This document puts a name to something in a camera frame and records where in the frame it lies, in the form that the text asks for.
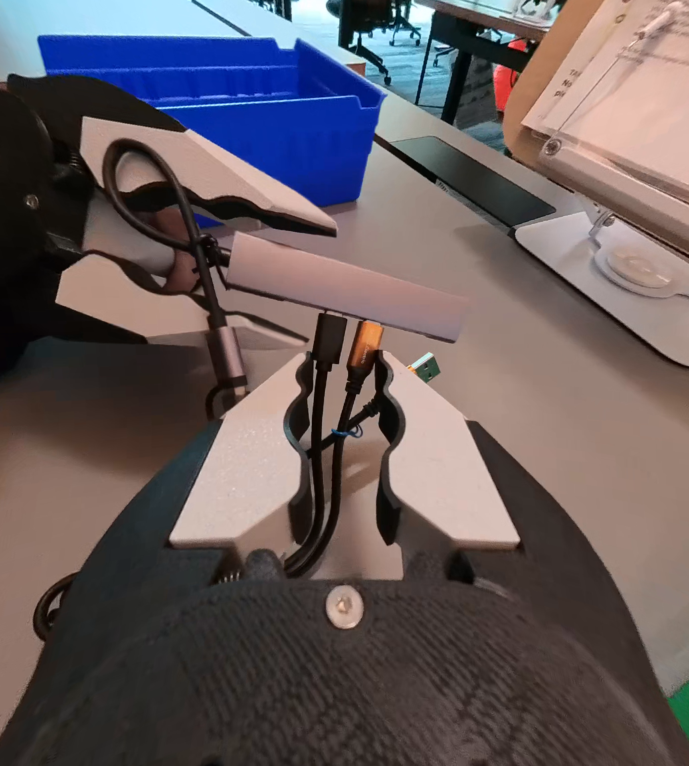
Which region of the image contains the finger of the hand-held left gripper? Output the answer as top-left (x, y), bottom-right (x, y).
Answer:
top-left (80, 116), bottom-right (339, 239)
top-left (55, 251), bottom-right (311, 352)

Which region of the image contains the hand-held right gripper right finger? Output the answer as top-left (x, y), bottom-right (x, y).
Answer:
top-left (373, 351), bottom-right (523, 550)

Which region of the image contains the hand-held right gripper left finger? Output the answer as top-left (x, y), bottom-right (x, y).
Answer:
top-left (168, 352), bottom-right (317, 549)

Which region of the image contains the blue plastic bin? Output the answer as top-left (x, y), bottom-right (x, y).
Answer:
top-left (37, 34), bottom-right (389, 229)

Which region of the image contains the black hub cable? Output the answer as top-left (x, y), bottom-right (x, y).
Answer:
top-left (103, 138), bottom-right (249, 420)

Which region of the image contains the orange plug cable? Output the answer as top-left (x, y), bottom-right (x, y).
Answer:
top-left (297, 319), bottom-right (446, 576)

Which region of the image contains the black USB-C cable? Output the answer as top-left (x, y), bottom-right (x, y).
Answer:
top-left (285, 311), bottom-right (350, 580)

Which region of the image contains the grey USB hub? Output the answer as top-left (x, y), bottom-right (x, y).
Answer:
top-left (226, 231), bottom-right (469, 344)

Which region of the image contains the person's left hand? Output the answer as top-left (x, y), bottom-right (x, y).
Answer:
top-left (140, 205), bottom-right (203, 294)

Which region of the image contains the black office chair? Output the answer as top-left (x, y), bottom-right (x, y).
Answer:
top-left (389, 0), bottom-right (423, 47)
top-left (339, 0), bottom-right (393, 86)

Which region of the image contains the orange cone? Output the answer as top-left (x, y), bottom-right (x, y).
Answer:
top-left (491, 65), bottom-right (529, 110)

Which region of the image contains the white desk with black legs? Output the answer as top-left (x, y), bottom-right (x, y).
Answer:
top-left (414, 0), bottom-right (552, 128)

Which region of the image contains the wooden document stand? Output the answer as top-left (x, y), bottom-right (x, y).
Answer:
top-left (502, 0), bottom-right (689, 370)

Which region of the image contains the white instruction sheet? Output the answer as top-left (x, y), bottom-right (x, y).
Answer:
top-left (521, 0), bottom-right (689, 201)

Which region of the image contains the black desk cable cover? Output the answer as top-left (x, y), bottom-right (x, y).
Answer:
top-left (391, 136), bottom-right (556, 229)

